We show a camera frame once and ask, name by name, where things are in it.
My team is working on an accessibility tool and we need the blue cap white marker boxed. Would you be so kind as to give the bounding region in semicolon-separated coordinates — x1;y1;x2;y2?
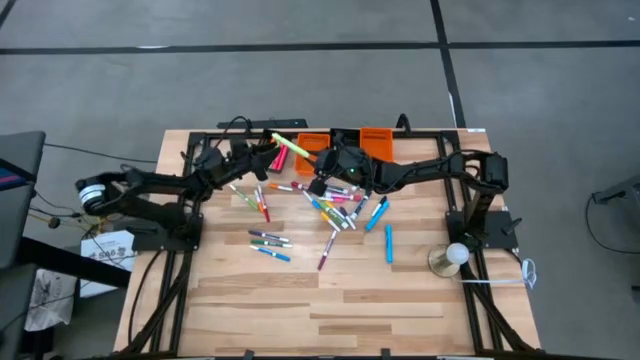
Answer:
301;189;322;211

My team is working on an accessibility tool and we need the yellow floor cable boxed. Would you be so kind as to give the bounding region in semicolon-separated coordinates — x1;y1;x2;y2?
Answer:
92;205;122;235

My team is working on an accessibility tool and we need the plum cap long marker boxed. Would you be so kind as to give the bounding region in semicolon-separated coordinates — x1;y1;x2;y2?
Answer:
316;229;339;272

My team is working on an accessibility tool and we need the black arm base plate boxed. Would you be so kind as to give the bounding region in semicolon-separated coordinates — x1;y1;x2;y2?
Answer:
130;219;204;253
445;208;521;251

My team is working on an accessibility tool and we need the dark grey desk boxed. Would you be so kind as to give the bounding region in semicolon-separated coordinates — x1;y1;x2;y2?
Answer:
0;130;47;271

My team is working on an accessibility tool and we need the long black floor cable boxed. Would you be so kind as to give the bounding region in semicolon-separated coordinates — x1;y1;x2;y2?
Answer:
43;142;159;165

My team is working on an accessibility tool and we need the black plastic mesh basket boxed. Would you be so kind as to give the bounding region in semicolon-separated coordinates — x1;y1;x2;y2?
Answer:
257;128;294;175
329;127;362;151

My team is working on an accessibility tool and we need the white bulb on brass base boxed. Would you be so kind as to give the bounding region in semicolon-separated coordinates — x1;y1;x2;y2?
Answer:
427;242;471;279

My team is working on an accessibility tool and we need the white crumpled paper bag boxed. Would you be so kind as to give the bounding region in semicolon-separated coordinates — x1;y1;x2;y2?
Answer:
23;268;79;332

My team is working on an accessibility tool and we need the yellow cap white marker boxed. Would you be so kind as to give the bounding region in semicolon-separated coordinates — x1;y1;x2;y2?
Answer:
319;209;342;233

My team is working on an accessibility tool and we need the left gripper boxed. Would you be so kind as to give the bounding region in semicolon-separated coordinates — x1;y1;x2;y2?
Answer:
227;139;282;182

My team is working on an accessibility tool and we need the green highlighter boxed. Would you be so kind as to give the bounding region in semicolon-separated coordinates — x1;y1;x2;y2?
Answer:
271;131;312;159

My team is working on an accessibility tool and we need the dark tip white marker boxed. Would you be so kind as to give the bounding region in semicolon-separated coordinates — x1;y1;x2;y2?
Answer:
339;205;358;231

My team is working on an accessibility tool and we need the black metal bar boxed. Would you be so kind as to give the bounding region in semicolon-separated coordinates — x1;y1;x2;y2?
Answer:
17;235;132;290

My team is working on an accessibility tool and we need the black cable bundle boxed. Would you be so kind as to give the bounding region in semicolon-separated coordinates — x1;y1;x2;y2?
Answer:
27;187;96;241

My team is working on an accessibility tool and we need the magenta white marker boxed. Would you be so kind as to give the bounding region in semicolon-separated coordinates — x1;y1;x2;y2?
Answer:
323;191;362;203

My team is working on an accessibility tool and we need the light green cap marker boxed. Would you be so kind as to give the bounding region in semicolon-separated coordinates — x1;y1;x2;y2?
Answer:
228;183;259;211

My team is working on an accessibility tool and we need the curved black floor cable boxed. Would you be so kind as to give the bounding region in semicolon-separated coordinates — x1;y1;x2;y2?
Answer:
584;192;640;255

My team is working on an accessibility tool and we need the purple white slim marker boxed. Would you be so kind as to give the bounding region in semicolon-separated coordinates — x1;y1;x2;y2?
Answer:
248;228;291;244

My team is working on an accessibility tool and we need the blue white slim marker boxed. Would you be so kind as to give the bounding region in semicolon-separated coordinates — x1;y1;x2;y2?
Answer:
249;244;292;263

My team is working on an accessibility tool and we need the pink highlighter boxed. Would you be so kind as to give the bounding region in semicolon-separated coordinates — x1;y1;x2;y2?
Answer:
269;145;286;174
275;144;291;174

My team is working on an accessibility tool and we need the black power strip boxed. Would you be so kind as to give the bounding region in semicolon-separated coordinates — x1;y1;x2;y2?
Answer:
216;118;310;130

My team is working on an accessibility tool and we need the black whiteboard marker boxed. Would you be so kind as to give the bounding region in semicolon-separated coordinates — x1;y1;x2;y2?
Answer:
349;190;372;222

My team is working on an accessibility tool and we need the black tripod leg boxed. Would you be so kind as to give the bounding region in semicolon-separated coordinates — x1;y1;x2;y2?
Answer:
591;173;640;206

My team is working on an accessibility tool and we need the orange plastic mesh basket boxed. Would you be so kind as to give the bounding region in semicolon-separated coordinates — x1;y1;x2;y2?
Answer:
293;132;332;177
358;126;395;164

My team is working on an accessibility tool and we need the green cap white marker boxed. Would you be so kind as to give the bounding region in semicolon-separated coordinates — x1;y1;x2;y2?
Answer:
317;198;351;227

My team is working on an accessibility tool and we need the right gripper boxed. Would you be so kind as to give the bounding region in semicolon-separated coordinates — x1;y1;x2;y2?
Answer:
309;147;376;197

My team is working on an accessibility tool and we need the white cable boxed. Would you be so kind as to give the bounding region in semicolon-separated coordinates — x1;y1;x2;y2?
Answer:
452;257;539;291

